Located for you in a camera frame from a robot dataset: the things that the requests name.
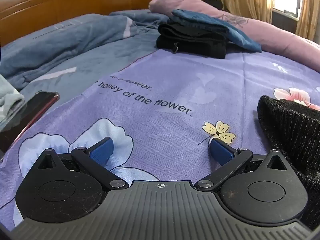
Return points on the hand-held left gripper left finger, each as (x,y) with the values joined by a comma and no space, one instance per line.
(101,150)

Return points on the pink flower printed quilt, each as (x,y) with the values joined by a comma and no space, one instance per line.
(275,32)

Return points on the black knit pants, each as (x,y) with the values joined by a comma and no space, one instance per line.
(287,130)

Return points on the teal folded cloth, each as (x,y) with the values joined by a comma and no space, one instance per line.
(232,33)

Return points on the black folded clothes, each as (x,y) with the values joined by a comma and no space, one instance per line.
(195,42)

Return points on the blue-grey blanket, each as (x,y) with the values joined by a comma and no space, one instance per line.
(75,45)

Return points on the black bag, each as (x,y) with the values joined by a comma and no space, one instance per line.
(212,2)

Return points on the purple flower printed bed sheet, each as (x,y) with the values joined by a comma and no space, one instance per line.
(175,80)

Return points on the grey-green cloth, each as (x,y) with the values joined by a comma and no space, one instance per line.
(10,100)

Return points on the red smartphone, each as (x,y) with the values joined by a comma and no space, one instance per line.
(27,115)

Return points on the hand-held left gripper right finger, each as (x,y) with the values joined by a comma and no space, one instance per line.
(221,152)

